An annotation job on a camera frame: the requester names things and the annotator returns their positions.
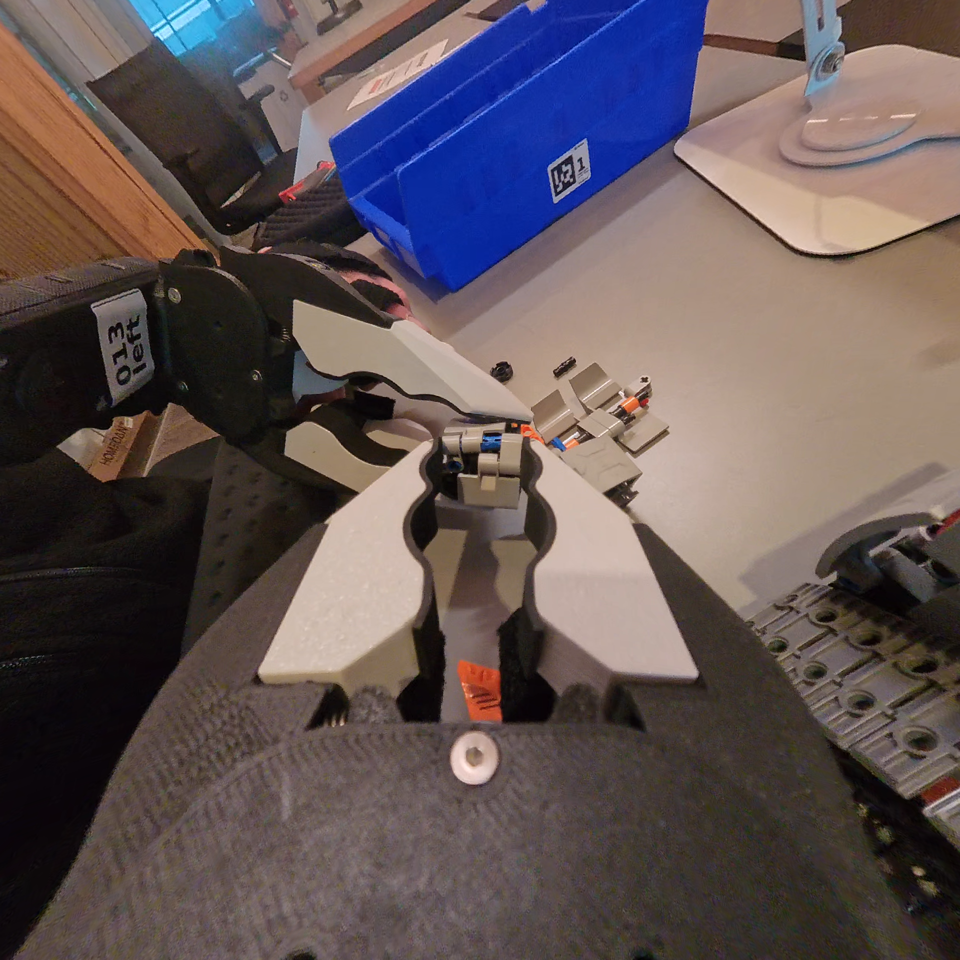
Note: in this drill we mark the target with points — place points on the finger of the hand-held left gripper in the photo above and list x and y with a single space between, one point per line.
322 450
360 337

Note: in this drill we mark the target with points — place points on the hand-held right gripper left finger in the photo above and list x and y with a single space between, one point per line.
345 600

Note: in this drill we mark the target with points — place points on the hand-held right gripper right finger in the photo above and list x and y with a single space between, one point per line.
615 600

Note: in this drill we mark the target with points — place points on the grey orange toy brick assembly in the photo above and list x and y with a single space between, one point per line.
600 427

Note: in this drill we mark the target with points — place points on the person's left hand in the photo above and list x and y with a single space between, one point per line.
337 274

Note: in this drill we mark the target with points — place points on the black perforated pad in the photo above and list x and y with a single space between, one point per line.
247 540

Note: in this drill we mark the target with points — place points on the black mesh object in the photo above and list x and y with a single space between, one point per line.
315 214

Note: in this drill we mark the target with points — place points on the brown cardboard box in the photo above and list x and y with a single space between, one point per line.
127 442

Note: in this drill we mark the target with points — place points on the black round toy brick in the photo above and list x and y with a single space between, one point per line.
495 371

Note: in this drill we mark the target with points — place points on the orange translucent toy brick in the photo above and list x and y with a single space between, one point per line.
476 690

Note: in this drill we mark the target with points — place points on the blue plastic bin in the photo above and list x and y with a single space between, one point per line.
487 187

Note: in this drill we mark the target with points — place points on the black toy pin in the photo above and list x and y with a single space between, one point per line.
565 367

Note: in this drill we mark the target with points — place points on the wooden cabinet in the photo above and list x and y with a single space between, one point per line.
60 187

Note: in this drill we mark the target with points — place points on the black office chair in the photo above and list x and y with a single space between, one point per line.
172 127

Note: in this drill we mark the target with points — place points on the grey orange toy tracked vehicle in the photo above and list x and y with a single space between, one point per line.
862 675

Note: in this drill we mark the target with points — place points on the white paper sheet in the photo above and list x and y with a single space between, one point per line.
397 75

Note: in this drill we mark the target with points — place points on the person's black jacket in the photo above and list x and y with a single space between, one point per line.
75 600

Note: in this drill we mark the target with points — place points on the window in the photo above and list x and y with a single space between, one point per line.
187 22

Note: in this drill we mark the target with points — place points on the silver monitor stand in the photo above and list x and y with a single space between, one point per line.
787 172

